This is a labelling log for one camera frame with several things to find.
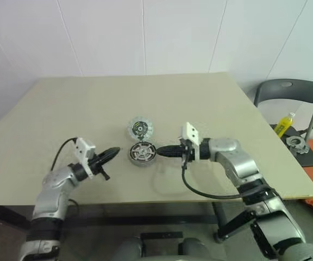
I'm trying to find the black flat bracket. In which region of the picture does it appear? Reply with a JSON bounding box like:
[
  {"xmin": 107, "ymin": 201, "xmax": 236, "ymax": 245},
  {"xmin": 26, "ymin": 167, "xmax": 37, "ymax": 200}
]
[{"xmin": 140, "ymin": 231, "xmax": 184, "ymax": 247}]

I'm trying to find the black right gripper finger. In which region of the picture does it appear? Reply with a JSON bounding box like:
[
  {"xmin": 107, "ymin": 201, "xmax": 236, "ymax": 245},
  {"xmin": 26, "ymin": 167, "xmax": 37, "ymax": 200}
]
[
  {"xmin": 156, "ymin": 144, "xmax": 185, "ymax": 153},
  {"xmin": 157, "ymin": 151, "xmax": 185, "ymax": 159}
]

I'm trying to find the motor base with copper windings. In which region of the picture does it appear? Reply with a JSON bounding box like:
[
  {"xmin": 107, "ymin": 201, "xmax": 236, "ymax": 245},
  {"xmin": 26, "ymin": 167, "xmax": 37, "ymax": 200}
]
[{"xmin": 128, "ymin": 141, "xmax": 157, "ymax": 167}]

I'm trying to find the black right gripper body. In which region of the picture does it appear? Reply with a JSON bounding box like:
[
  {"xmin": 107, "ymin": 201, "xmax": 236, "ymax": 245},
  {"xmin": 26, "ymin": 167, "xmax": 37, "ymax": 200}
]
[{"xmin": 180, "ymin": 139, "xmax": 195, "ymax": 170}]

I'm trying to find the grey folding chair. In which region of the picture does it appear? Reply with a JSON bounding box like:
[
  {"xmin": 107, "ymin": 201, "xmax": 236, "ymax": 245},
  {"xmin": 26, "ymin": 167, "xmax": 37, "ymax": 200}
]
[{"xmin": 254, "ymin": 78, "xmax": 313, "ymax": 167}]

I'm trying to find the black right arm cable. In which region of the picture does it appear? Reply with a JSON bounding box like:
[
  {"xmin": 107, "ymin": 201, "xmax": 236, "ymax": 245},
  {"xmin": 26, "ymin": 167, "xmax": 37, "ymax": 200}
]
[{"xmin": 180, "ymin": 160, "xmax": 245, "ymax": 200}]

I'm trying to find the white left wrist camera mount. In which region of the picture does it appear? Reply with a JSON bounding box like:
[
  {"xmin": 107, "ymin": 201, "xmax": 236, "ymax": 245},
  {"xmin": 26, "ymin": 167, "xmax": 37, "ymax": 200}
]
[{"xmin": 73, "ymin": 138, "xmax": 96, "ymax": 180}]

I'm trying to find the silver disc rotor part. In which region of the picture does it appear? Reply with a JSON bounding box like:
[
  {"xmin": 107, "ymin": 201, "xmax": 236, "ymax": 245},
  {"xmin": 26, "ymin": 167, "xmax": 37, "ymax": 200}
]
[{"xmin": 130, "ymin": 142, "xmax": 156, "ymax": 160}]

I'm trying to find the round silver disc part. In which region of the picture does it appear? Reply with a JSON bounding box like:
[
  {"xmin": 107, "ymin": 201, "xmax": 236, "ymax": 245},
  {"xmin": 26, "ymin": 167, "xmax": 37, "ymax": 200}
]
[{"xmin": 127, "ymin": 115, "xmax": 154, "ymax": 141}]

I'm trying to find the yellow drink bottle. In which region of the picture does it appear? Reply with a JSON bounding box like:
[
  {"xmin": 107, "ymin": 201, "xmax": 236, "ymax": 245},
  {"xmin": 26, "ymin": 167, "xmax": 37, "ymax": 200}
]
[{"xmin": 274, "ymin": 112, "xmax": 296, "ymax": 138}]

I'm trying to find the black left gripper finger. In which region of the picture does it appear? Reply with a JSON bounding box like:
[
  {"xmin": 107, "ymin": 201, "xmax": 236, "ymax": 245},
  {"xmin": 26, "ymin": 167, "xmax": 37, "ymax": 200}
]
[
  {"xmin": 100, "ymin": 152, "xmax": 119, "ymax": 164},
  {"xmin": 100, "ymin": 146, "xmax": 121, "ymax": 158}
]

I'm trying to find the metal ring part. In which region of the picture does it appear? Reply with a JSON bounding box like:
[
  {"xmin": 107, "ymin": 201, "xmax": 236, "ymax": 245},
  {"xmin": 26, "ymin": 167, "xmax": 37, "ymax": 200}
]
[{"xmin": 285, "ymin": 135, "xmax": 309, "ymax": 155}]

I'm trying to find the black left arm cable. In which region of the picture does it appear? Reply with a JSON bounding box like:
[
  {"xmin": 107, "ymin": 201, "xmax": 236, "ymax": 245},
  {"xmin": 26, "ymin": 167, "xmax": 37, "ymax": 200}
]
[{"xmin": 51, "ymin": 138, "xmax": 80, "ymax": 215}]

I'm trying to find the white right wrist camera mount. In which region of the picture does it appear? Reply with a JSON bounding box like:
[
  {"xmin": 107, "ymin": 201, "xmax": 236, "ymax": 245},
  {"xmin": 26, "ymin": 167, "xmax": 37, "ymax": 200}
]
[{"xmin": 180, "ymin": 122, "xmax": 201, "ymax": 161}]

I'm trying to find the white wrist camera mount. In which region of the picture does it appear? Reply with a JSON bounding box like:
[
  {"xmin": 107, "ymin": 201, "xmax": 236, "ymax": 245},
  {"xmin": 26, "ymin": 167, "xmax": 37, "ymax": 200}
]
[
  {"xmin": 180, "ymin": 122, "xmax": 201, "ymax": 161},
  {"xmin": 73, "ymin": 138, "xmax": 96, "ymax": 180}
]

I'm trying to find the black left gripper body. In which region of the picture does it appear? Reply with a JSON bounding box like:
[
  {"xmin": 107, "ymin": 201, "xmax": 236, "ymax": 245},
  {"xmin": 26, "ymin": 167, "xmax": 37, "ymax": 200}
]
[{"xmin": 87, "ymin": 152, "xmax": 111, "ymax": 182}]

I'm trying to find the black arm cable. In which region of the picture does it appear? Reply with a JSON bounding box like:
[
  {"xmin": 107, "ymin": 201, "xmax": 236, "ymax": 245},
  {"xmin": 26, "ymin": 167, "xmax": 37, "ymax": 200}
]
[
  {"xmin": 180, "ymin": 160, "xmax": 245, "ymax": 200},
  {"xmin": 51, "ymin": 138, "xmax": 80, "ymax": 215}
]

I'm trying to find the grey rounded robot leg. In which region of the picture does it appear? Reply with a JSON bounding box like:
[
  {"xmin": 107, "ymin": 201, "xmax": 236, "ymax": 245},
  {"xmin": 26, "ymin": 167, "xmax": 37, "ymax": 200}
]
[
  {"xmin": 115, "ymin": 238, "xmax": 143, "ymax": 261},
  {"xmin": 178, "ymin": 238, "xmax": 209, "ymax": 261}
]

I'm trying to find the black table frame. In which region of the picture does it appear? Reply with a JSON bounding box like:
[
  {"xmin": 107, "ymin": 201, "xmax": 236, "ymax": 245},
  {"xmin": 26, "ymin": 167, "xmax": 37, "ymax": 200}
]
[{"xmin": 64, "ymin": 202, "xmax": 246, "ymax": 244}]

